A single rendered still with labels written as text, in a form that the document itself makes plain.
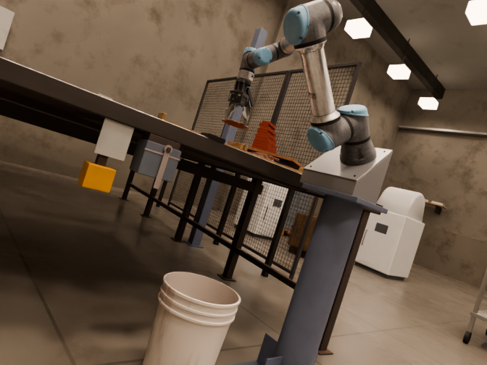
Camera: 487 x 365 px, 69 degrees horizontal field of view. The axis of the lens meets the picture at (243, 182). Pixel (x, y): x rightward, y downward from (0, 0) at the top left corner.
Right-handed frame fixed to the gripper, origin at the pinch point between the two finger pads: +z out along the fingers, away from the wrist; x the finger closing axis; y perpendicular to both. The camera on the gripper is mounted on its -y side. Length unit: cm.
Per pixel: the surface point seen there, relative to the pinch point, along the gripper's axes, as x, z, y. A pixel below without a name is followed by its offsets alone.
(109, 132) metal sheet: -12, 20, 65
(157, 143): -1, 20, 53
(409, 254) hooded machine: 127, 91, -529
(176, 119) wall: -343, -46, -432
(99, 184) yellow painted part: -10, 37, 66
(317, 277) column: 57, 56, 7
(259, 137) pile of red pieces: -24, -6, -92
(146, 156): -3, 25, 55
